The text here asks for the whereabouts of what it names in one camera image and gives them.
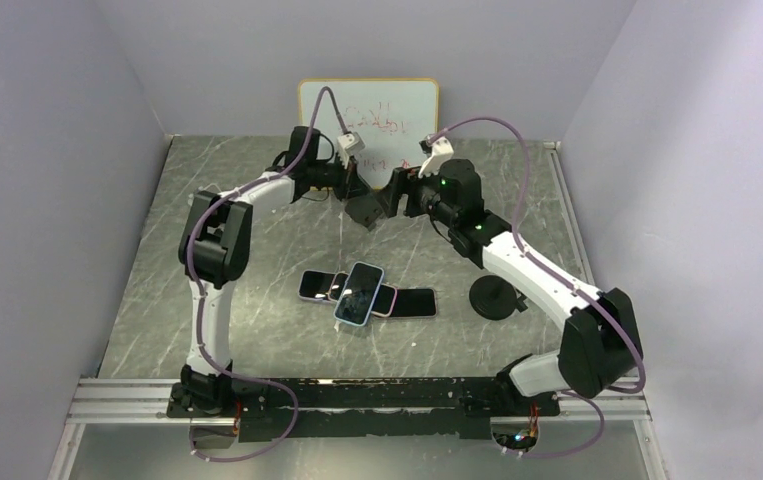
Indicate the black round phone stand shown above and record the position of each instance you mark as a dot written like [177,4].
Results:
[495,299]

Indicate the black phone dark case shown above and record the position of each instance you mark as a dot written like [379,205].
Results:
[414,303]

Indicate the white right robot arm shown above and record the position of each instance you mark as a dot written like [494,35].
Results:
[600,341]

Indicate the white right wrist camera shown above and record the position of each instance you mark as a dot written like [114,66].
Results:
[438,150]

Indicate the blue case phone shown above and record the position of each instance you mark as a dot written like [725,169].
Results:
[358,294]

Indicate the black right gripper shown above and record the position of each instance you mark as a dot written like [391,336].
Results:
[403,180]

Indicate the beige pink case phone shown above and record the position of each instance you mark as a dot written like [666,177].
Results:
[383,304]

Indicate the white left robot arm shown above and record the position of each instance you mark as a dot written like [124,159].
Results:
[215,250]

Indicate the yellow framed whiteboard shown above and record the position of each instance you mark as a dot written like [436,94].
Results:
[391,116]

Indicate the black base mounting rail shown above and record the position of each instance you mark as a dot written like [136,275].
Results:
[466,407]

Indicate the lilac case phone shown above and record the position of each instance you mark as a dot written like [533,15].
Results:
[315,286]

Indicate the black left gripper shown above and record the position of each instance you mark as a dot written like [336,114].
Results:
[352,187]

